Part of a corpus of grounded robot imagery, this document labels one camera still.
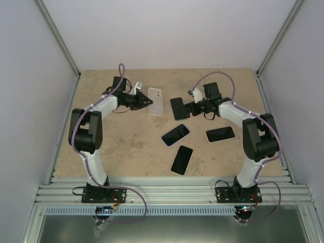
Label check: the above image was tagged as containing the blue phone black screen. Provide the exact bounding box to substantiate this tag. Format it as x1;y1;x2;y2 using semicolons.
170;97;187;121

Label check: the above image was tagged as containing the white phone case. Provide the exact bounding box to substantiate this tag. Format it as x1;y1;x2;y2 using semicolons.
148;88;163;116

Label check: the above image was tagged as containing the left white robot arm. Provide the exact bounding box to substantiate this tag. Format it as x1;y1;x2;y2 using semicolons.
68;76;153;205

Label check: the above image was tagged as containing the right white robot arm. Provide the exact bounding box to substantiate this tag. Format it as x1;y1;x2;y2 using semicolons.
170;83;282;203

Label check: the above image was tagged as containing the phone in lavender case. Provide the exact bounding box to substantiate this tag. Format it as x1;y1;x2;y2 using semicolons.
161;124;190;147

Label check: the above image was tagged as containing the phone in white case right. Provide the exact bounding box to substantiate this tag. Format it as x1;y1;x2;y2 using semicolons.
206;127;235;143

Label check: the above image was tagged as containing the phone in white case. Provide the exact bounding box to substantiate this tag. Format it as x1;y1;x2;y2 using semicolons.
206;127;235;143
171;145;193;176

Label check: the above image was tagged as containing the phone in white case front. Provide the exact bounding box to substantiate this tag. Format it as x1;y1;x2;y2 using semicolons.
171;145;193;176

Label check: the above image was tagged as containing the right controller board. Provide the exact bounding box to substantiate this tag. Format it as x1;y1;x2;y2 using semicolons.
237;205;256;217

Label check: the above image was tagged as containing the controller board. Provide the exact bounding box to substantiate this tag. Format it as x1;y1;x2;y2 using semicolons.
237;205;256;217
95;205;118;215

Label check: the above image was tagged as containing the left controller board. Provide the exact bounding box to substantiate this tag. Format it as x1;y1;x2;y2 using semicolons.
95;205;118;215

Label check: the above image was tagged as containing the clear plastic bag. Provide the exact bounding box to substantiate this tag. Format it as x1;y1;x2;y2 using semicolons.
93;221;107;239

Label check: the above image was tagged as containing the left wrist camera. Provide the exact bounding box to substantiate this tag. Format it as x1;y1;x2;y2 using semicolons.
130;82;142;95

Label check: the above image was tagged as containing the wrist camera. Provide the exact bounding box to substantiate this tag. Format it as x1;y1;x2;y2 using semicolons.
130;82;142;95
188;87;203;104

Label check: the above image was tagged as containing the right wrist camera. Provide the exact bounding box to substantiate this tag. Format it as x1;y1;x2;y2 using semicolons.
188;87;203;104

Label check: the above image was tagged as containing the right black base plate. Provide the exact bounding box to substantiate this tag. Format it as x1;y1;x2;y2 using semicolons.
215;186;263;204

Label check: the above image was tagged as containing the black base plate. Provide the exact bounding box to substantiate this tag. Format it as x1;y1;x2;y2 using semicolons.
215;186;263;204
81;186;127;204

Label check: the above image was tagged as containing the slotted cable duct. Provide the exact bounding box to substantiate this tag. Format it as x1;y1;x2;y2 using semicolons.
45;206;236;216

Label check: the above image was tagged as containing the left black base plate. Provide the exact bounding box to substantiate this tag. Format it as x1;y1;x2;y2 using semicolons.
81;186;127;204

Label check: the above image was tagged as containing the aluminium rail frame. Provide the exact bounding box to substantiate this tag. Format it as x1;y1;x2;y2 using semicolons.
35;68;313;206

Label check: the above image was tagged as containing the left aluminium corner post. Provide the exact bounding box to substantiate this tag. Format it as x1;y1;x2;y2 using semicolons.
34;0;80;78

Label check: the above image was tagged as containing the aluminium corner post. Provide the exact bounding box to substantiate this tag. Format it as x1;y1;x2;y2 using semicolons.
34;0;80;78
255;0;306;78

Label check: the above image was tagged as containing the right aluminium corner post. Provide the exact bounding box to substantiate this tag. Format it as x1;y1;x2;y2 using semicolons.
255;0;306;78

